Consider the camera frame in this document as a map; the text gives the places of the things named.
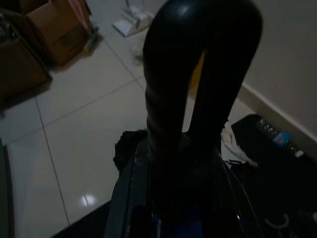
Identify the pink sheet in box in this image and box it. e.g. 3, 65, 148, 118
68, 0, 91, 30

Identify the black crumpled cloth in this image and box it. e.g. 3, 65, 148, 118
113, 128, 148, 172

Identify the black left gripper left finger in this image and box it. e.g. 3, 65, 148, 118
143, 0, 210, 159

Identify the white crumpled cloth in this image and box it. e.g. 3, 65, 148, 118
219, 120, 259, 167

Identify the open brown cardboard box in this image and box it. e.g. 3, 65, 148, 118
20, 0, 93, 67

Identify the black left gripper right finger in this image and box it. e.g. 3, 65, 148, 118
186, 0, 264, 159

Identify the blue and white plug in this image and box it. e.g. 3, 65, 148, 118
272, 132, 291, 146

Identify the bottle with yellow cap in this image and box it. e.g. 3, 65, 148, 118
83, 25, 100, 52

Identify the yellow broom handle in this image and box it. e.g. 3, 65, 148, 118
189, 51, 206, 93

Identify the white cable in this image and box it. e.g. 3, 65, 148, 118
264, 212, 291, 229

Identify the white dustpan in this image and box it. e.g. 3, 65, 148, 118
112, 0, 156, 38

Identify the large brown cardboard box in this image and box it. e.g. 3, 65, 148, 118
0, 7, 53, 110

